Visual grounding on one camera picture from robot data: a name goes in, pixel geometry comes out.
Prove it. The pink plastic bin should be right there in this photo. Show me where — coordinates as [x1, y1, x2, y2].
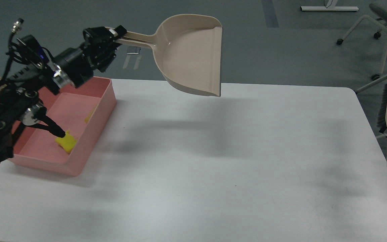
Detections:
[10, 77, 116, 176]

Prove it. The grey office chair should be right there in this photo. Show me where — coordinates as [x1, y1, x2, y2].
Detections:
[336, 0, 387, 93]

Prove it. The bread slice piece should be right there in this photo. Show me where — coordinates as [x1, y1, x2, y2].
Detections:
[84, 107, 96, 123]

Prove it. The yellow green sponge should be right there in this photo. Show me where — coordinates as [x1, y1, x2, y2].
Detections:
[55, 130, 77, 154]

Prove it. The white desk foot bar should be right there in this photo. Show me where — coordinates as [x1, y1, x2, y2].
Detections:
[300, 6, 359, 12]

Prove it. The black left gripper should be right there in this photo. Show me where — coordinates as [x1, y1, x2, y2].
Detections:
[52, 26, 127, 88]

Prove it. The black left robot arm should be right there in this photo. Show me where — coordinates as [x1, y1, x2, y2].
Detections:
[0, 18, 128, 162]

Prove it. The beige plastic dustpan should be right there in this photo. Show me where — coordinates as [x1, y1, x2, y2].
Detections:
[116, 14, 223, 97]

